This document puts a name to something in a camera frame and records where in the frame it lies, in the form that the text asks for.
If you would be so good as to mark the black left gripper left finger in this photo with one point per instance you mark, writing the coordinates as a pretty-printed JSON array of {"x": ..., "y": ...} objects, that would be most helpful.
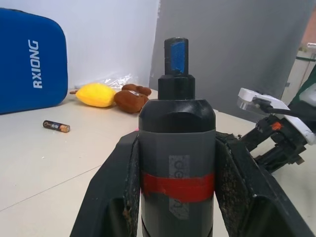
[{"x": 108, "y": 187}]

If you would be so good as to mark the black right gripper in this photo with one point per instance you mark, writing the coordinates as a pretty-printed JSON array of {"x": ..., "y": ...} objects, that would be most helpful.
[{"x": 284, "y": 145}]

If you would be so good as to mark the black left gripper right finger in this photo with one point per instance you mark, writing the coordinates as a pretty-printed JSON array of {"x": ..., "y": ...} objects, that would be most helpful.
[{"x": 249, "y": 197}]

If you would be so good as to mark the grey electric screwdriver red band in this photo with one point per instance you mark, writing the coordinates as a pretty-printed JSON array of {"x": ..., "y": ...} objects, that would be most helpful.
[{"x": 176, "y": 138}]

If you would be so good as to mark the black orange AA battery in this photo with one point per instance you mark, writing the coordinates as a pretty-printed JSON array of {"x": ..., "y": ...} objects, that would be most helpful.
[{"x": 56, "y": 126}]

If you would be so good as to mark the brown plush toy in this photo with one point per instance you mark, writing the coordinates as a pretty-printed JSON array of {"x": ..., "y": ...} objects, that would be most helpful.
[{"x": 130, "y": 98}]

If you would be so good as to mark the yellow plush toy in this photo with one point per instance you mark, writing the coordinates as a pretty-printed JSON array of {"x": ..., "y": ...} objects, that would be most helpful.
[{"x": 96, "y": 95}]

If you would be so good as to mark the grey backdrop panel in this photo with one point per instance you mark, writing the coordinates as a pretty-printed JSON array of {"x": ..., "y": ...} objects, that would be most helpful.
[{"x": 222, "y": 54}]

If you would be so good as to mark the clear crinkled plastic wrap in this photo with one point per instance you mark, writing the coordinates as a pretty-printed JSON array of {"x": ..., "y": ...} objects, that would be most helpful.
[{"x": 118, "y": 81}]

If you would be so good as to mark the blue RXIONG zip case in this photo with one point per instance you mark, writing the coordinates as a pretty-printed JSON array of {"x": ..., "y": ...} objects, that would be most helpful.
[{"x": 24, "y": 64}]

